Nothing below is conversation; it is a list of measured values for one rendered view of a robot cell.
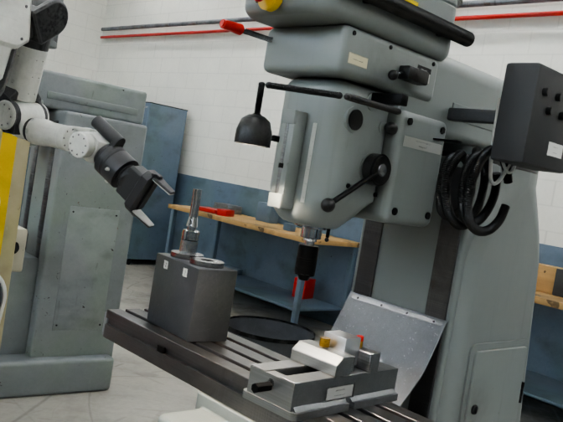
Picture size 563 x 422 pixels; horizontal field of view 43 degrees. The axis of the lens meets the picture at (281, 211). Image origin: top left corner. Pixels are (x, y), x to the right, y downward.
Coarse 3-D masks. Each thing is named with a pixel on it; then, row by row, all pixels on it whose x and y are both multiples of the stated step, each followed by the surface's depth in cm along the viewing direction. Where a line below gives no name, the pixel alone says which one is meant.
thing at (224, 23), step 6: (222, 24) 147; (228, 24) 147; (234, 24) 148; (240, 24) 149; (228, 30) 148; (234, 30) 148; (240, 30) 149; (246, 30) 151; (252, 36) 153; (258, 36) 153; (264, 36) 154; (270, 42) 156
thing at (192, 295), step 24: (168, 264) 187; (192, 264) 181; (216, 264) 180; (168, 288) 186; (192, 288) 177; (216, 288) 180; (168, 312) 185; (192, 312) 176; (216, 312) 181; (192, 336) 177; (216, 336) 182
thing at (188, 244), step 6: (186, 234) 189; (192, 234) 189; (186, 240) 189; (192, 240) 189; (198, 240) 191; (180, 246) 190; (186, 246) 189; (192, 246) 189; (180, 252) 190; (186, 252) 189; (192, 252) 190
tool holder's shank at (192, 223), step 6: (198, 192) 190; (192, 198) 190; (198, 198) 190; (192, 204) 190; (198, 204) 190; (192, 210) 190; (198, 210) 190; (192, 216) 190; (192, 222) 190; (192, 228) 190
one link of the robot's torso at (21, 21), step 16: (0, 0) 163; (16, 0) 166; (0, 16) 163; (16, 16) 167; (0, 32) 164; (16, 32) 168; (0, 48) 166; (16, 48) 170; (0, 64) 167; (0, 80) 169
